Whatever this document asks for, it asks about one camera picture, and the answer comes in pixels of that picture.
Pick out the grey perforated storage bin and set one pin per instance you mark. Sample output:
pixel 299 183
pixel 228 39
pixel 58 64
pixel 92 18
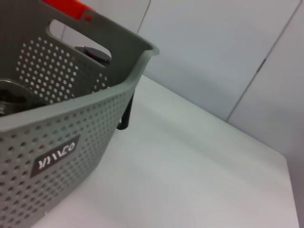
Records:
pixel 71 123

